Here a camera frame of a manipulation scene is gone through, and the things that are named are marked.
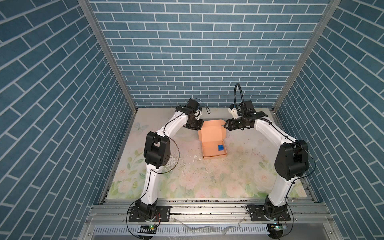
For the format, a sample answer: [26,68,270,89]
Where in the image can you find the aluminium corner frame post right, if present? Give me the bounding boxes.
[272,0,341,114]

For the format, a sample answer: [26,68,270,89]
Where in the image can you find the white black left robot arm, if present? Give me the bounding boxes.
[135,99,204,218]

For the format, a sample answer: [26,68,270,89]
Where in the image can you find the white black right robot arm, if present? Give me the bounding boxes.
[225,101,309,214]

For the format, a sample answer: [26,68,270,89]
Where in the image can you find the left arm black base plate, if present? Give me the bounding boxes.
[128,206,171,223]

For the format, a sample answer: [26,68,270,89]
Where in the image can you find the aluminium corner frame post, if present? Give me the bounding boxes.
[77,0,138,113]
[272,0,341,114]

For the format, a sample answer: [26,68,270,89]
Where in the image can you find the white ventilated cable duct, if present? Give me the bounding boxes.
[94,224,270,237]

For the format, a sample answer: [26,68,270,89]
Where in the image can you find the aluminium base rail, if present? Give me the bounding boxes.
[80,200,342,240]

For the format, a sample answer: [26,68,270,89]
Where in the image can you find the aluminium corner frame post left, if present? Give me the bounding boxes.
[77,0,138,113]

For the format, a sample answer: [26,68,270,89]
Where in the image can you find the pink cardboard paper box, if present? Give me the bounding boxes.
[198,120,228,160]

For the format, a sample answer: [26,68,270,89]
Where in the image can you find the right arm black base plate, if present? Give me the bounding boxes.
[245,204,291,222]

